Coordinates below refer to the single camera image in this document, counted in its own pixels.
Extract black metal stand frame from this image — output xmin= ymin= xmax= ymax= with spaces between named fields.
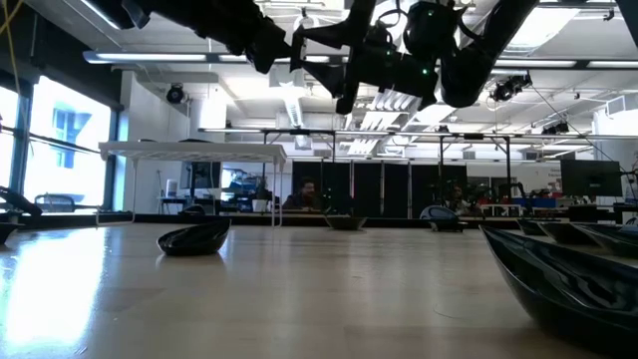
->
xmin=437 ymin=133 xmax=513 ymax=205

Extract person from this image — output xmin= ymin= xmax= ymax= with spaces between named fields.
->
xmin=446 ymin=184 xmax=473 ymax=215
xmin=282 ymin=177 xmax=324 ymax=210

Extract black square mini plate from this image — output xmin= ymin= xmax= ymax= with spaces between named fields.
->
xmin=428 ymin=220 xmax=470 ymax=233
xmin=0 ymin=221 xmax=25 ymax=246

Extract black partition panels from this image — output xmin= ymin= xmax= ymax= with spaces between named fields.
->
xmin=291 ymin=160 xmax=469 ymax=219

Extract black round ceiling speaker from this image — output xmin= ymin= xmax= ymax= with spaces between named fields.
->
xmin=164 ymin=83 xmax=186 ymax=105

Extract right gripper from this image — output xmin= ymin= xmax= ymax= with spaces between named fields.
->
xmin=293 ymin=0 xmax=440 ymax=115

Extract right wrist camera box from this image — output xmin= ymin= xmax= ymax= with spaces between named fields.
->
xmin=402 ymin=0 xmax=463 ymax=56

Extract black ceiling camera rig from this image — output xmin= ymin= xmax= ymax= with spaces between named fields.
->
xmin=487 ymin=72 xmax=533 ymax=104

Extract mesh office chair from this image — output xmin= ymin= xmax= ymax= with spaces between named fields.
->
xmin=33 ymin=192 xmax=77 ymax=214

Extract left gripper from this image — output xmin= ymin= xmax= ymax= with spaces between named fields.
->
xmin=208 ymin=0 xmax=293 ymax=75

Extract ceiling light rail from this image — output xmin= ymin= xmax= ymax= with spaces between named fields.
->
xmin=82 ymin=49 xmax=638 ymax=71

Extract black teardrop mini plate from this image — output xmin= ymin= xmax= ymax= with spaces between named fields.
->
xmin=570 ymin=222 xmax=638 ymax=258
xmin=157 ymin=218 xmax=232 ymax=257
xmin=478 ymin=224 xmax=638 ymax=358
xmin=515 ymin=217 xmax=548 ymax=236

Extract black computer monitor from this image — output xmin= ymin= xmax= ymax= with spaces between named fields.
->
xmin=560 ymin=159 xmax=624 ymax=198

